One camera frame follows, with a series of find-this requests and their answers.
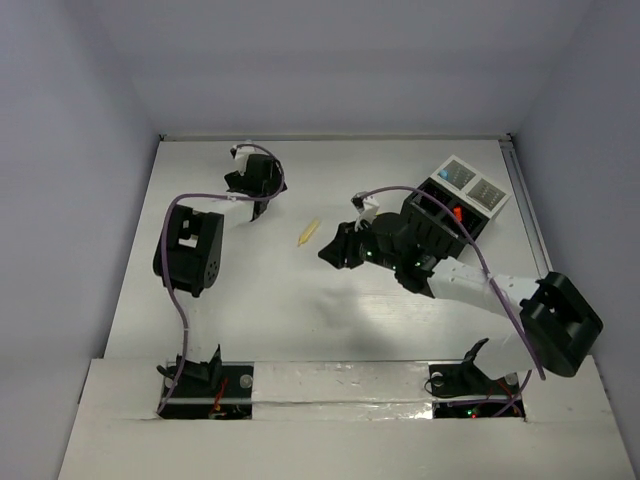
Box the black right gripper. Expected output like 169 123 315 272
318 216 400 270

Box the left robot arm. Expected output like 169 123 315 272
152 143 287 395

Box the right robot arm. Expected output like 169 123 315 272
318 213 604 392

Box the yellow highlighter pen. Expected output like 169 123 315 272
297 217 321 247

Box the black organizer container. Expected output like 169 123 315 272
400 178 489 258

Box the white organizer container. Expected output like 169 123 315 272
430 155 511 219

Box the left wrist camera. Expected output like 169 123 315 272
230 144 256 176

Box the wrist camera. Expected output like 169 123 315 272
230 144 256 176
351 192 380 231

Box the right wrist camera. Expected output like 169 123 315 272
351 192 380 231

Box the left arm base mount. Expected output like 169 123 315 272
156 347 254 420

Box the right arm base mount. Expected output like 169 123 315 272
423 338 525 420

